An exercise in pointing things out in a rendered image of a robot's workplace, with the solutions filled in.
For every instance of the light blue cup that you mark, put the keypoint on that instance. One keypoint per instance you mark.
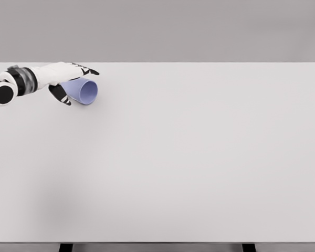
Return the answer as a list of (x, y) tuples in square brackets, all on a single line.
[(87, 92)]

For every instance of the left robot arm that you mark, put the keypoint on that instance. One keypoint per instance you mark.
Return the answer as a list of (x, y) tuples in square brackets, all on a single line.
[(23, 78)]

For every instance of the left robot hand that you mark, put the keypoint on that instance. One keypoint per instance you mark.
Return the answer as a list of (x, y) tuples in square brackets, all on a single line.
[(64, 71)]

